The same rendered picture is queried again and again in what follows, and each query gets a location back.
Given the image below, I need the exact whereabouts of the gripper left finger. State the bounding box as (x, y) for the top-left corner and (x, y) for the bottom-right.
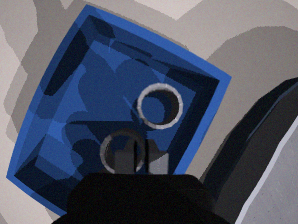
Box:
(115, 139), (137, 174)

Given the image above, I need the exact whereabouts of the blue square tray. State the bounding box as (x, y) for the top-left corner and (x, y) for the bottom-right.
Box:
(6, 4), (232, 216)

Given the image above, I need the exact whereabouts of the grey metal bushing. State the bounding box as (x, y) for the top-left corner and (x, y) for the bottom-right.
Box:
(100, 128), (145, 174)
(137, 83), (183, 129)
(98, 168), (111, 173)

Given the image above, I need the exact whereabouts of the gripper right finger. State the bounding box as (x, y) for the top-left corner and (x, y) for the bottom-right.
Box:
(145, 139), (169, 175)

